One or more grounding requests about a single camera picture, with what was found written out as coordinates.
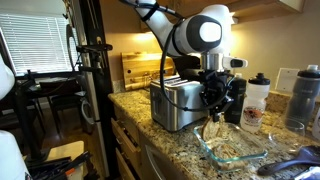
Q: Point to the black plastic spoon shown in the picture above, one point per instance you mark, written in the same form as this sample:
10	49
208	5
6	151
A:
300	158

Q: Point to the white rounded object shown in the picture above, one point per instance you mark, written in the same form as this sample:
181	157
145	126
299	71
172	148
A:
10	156

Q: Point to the clear drinking glass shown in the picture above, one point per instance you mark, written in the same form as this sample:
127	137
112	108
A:
286	135

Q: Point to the grey translucent water bottle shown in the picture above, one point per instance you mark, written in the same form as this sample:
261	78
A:
301	100

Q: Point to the wooden upper cabinet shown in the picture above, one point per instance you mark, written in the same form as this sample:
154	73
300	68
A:
266	6

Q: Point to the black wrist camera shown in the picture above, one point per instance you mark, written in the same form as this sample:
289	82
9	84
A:
191	75

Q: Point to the dark dining chair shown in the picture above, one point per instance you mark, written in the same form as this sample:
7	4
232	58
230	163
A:
63	96

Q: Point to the wooden counter drawers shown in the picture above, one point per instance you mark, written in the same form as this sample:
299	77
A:
128	143

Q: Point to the white water bottle with logo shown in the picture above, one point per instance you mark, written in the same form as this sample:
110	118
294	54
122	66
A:
255	106

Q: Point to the clear glass baking dish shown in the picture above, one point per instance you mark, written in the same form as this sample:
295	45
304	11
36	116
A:
256	150

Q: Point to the stainless steel toaster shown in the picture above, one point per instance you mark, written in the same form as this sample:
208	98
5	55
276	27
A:
173	106

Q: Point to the window with white blinds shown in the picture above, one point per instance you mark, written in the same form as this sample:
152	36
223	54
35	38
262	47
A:
36	43

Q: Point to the black water bottle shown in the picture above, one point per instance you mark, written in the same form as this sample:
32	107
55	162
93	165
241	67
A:
239	100

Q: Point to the toasted bread slice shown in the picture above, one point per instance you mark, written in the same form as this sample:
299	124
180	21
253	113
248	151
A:
210	130

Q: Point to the wooden cutting board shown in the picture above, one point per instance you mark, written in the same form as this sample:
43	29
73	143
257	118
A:
140	66

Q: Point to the black vertical post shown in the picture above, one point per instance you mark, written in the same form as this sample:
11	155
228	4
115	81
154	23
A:
96	100

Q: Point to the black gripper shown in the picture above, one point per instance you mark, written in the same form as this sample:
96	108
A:
216	83

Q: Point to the white switch plate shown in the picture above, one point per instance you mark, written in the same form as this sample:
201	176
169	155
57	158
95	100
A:
286	80

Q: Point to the black tripod legs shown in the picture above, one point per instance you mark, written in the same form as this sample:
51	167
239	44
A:
56	166

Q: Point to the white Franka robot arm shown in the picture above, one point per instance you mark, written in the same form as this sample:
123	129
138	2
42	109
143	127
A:
203	31

